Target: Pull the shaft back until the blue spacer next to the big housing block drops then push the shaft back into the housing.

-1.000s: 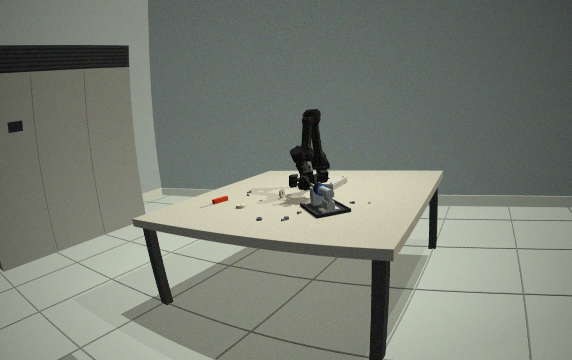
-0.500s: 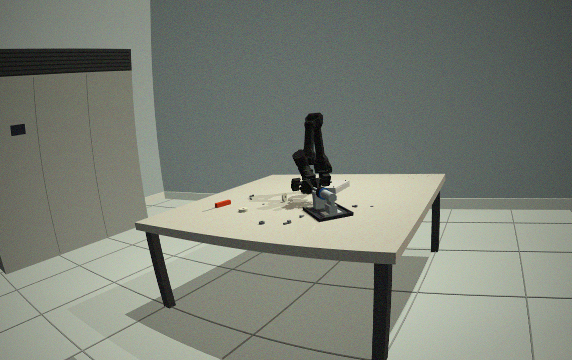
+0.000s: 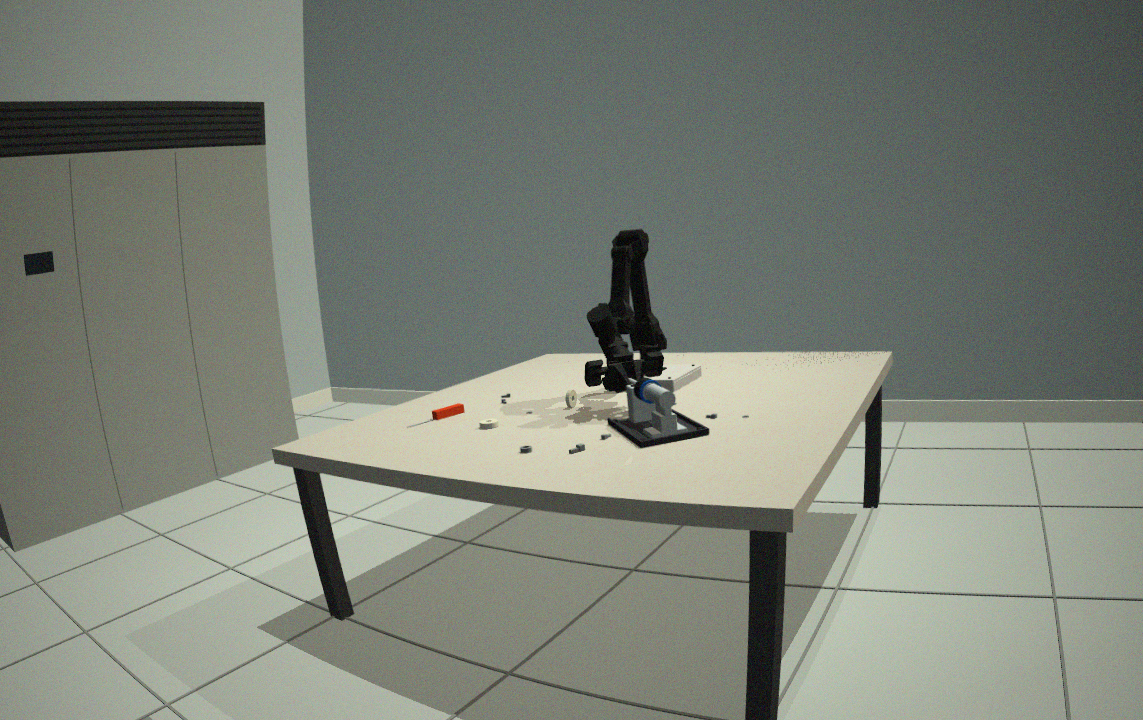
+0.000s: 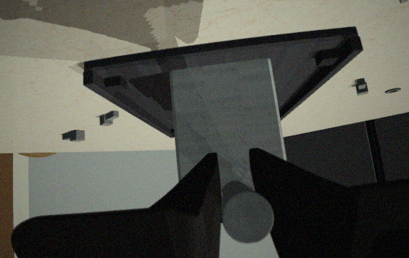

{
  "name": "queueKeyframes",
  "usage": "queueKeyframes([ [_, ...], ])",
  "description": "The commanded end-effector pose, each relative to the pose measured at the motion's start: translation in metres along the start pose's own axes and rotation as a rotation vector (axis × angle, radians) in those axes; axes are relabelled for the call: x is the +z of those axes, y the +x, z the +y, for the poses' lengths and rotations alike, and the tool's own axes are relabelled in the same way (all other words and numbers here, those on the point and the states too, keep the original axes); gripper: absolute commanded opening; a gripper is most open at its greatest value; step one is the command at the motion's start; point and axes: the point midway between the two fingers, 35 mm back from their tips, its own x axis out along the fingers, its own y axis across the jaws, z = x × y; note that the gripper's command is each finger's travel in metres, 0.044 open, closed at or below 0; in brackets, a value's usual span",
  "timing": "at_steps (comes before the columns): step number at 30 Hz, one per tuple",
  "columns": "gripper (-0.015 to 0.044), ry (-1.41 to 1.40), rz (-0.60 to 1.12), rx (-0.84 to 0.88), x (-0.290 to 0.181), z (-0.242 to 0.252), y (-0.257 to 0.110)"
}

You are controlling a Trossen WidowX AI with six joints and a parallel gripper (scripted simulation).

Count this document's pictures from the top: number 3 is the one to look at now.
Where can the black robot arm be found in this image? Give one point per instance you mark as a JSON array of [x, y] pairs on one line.
[[608, 322]]

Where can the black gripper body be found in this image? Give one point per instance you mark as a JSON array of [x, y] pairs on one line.
[[617, 352]]

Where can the red-handled screwdriver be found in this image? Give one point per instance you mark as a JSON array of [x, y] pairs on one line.
[[446, 412]]

